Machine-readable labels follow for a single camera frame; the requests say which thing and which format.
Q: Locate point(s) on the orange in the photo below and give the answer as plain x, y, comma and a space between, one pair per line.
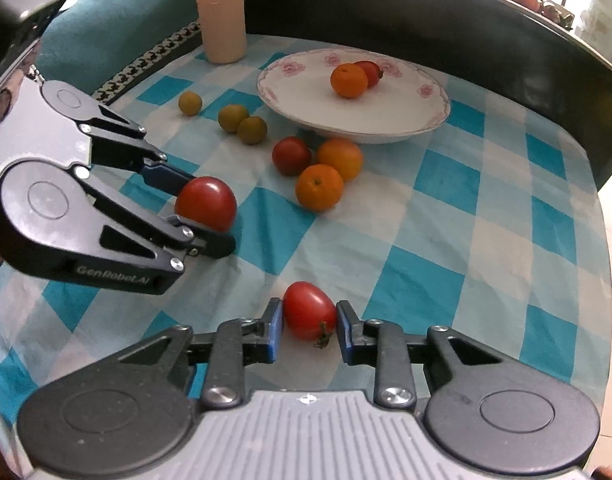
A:
342, 157
349, 80
319, 187

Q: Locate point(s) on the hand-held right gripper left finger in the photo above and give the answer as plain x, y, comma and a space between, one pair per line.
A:
275, 331

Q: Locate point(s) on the dark coffee table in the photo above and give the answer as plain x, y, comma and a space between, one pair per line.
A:
436, 35

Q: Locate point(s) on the small green fruit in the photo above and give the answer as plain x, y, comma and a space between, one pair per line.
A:
189, 103
253, 130
231, 117

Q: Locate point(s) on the white floral plate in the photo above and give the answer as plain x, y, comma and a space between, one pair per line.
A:
306, 95

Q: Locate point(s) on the round dark red tomato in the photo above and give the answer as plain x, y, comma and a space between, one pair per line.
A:
291, 156

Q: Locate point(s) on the pink ribbed cup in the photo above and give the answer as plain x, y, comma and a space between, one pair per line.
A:
219, 10

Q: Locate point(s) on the oval red tomato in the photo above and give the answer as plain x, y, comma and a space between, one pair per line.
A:
308, 317

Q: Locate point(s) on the teal blanket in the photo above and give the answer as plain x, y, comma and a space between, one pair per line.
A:
110, 25

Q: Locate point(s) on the small red tomato with stem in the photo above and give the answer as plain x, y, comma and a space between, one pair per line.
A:
372, 72

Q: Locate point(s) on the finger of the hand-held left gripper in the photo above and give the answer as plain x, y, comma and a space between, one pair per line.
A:
215, 246
160, 175

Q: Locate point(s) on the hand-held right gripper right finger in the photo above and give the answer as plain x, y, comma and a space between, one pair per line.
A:
343, 332

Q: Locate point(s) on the large red tomato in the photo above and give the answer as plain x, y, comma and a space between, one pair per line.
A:
205, 203

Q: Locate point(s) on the blue white checked tablecloth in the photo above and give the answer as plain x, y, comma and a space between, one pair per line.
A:
436, 260

